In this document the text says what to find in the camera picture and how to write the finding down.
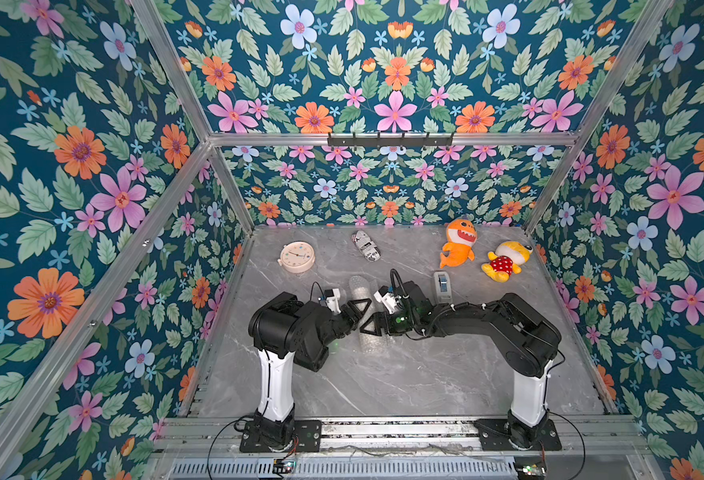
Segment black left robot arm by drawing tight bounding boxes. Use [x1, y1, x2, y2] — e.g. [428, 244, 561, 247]
[247, 292, 382, 452]

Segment yellow plush toy red shorts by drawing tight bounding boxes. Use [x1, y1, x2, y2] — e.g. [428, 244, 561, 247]
[481, 241, 533, 283]

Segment orange shark plush toy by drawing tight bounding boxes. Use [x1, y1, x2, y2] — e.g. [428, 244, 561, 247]
[439, 219, 478, 268]

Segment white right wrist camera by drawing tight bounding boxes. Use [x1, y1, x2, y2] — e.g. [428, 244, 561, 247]
[374, 287, 400, 315]

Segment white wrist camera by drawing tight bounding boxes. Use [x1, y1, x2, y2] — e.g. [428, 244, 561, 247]
[374, 287, 400, 315]
[322, 288, 341, 315]

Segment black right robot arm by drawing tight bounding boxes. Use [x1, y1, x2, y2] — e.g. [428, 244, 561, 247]
[373, 293, 562, 450]

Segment white tape dispenser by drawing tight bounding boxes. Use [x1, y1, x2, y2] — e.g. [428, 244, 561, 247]
[433, 270, 453, 304]

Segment pink round alarm clock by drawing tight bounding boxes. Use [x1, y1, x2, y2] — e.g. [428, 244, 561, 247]
[277, 241, 316, 274]

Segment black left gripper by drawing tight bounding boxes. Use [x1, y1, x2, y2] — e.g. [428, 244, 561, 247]
[319, 300, 369, 350]

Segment black hook rail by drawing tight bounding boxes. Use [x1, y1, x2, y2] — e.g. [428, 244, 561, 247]
[326, 132, 454, 149]

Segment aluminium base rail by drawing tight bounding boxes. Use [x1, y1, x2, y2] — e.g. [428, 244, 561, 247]
[145, 413, 664, 479]

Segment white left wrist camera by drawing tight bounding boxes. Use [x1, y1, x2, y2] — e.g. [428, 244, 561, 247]
[322, 288, 341, 315]

